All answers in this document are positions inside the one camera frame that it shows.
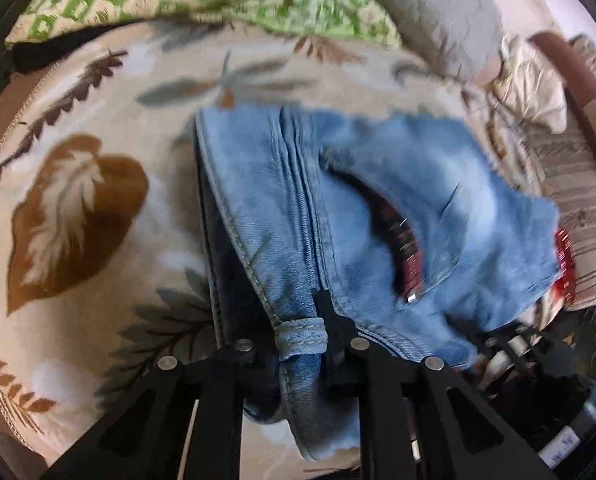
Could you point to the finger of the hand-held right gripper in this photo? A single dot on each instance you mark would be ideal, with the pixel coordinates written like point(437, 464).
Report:
point(522, 347)

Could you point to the grey quilted pillow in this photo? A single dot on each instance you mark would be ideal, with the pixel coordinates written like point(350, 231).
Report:
point(427, 5)

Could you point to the blue denim pants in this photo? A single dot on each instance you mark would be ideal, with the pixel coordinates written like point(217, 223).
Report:
point(278, 200)

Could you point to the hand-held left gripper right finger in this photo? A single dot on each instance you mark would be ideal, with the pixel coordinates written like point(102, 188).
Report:
point(338, 330)

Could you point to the cream patterned cloth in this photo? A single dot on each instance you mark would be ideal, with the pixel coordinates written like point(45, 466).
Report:
point(527, 85)

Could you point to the brown sofa backrest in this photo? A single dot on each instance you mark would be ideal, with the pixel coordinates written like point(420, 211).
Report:
point(567, 70)

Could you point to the leaf print blanket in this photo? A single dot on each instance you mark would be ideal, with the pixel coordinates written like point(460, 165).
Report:
point(78, 125)

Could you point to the pink pillow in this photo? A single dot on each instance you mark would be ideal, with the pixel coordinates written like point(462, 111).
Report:
point(487, 70)

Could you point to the small patterned cushion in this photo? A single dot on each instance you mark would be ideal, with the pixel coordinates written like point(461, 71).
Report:
point(587, 55)

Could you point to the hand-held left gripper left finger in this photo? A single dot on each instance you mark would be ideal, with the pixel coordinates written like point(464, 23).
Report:
point(228, 367)

